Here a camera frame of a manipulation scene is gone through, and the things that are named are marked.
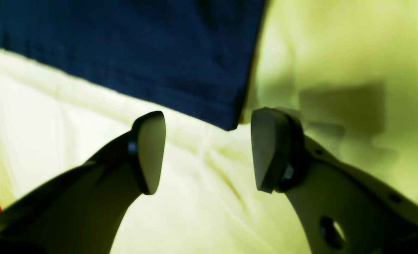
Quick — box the yellow table cloth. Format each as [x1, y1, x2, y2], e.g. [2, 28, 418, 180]
[0, 0, 418, 254]

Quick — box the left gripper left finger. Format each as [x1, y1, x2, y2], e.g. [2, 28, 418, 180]
[0, 111, 166, 254]

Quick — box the dark navy T-shirt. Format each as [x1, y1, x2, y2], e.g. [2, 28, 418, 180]
[0, 0, 266, 131]

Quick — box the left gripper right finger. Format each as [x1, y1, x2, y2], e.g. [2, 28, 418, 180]
[250, 108, 418, 254]

